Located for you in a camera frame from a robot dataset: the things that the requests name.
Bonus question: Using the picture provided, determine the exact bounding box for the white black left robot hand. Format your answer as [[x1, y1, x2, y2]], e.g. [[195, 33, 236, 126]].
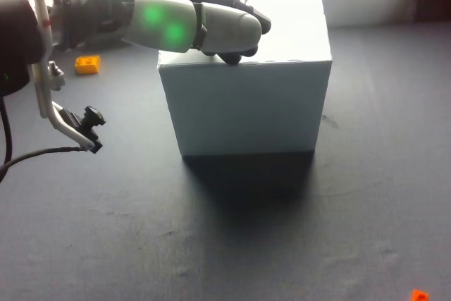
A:
[[52, 0, 273, 66]]

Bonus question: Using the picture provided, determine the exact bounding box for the brown cardboard box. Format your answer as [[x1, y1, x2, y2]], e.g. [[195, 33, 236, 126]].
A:
[[156, 0, 334, 159]]

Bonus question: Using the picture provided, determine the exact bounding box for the yellow orange toy brick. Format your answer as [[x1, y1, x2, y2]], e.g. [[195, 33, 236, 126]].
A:
[[74, 54, 102, 76]]

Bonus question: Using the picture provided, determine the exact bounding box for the grey table cloth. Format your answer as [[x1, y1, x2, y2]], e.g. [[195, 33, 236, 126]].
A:
[[0, 20, 451, 301]]

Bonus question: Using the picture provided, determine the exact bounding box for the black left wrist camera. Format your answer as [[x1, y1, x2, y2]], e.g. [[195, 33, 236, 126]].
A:
[[59, 105, 106, 154]]

